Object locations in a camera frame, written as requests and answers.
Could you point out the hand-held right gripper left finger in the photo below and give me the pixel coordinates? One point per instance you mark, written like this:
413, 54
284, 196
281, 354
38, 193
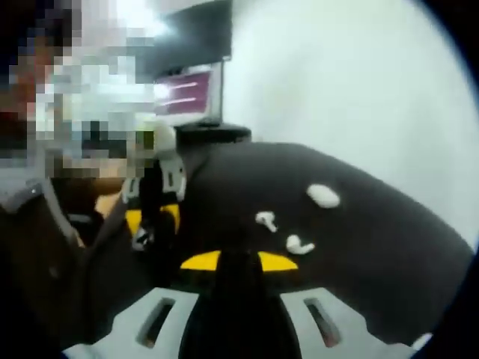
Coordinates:
119, 333

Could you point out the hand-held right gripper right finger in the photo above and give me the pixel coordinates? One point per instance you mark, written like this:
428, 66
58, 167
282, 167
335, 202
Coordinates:
359, 333

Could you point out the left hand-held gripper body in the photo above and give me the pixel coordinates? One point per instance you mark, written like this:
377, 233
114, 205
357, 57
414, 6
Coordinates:
164, 140

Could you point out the white earphone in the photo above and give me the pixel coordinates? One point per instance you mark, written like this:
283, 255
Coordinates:
293, 245
262, 217

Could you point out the white charging case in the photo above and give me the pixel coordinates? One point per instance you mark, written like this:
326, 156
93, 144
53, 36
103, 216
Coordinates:
323, 195

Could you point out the black monitor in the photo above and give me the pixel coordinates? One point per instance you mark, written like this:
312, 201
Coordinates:
198, 37

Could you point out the white chest device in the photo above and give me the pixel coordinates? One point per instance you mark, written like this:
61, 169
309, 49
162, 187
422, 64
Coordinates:
18, 198

